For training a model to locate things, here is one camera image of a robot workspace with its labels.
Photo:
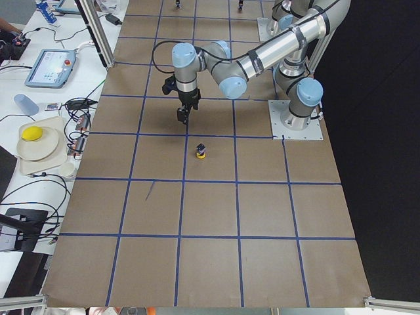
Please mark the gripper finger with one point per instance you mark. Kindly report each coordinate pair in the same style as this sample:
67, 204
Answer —
181, 114
187, 109

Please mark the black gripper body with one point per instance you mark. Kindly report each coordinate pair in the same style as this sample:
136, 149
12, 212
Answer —
189, 97

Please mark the yellow push button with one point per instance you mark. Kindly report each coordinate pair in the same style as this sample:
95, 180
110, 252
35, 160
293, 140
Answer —
201, 151

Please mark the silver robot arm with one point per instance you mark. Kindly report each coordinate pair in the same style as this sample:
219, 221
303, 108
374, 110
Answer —
286, 12
311, 20

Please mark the black stand base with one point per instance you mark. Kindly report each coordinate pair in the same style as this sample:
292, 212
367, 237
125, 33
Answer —
21, 229

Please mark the black power adapter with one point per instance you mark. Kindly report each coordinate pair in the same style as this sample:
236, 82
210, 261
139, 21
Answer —
113, 19

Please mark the white paper cup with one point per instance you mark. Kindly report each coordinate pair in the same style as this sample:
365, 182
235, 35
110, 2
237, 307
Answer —
67, 170

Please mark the beige rectangular tray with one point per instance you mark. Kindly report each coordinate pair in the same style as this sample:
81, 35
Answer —
56, 158

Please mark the blue teach pendant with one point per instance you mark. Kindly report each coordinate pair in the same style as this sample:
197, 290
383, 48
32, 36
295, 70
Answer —
51, 69

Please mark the beige round plate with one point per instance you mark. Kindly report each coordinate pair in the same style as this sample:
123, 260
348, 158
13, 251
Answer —
41, 148

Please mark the yellow lemon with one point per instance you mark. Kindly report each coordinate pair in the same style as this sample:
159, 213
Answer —
32, 133

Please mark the translucent blue plastic cup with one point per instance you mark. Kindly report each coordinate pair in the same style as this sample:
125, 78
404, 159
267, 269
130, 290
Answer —
27, 105

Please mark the blue white carton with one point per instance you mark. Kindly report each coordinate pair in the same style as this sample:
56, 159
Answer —
44, 8

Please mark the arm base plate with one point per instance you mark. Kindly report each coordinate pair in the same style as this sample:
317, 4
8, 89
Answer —
286, 126
267, 28

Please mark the aluminium frame post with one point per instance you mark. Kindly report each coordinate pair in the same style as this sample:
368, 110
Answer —
96, 31

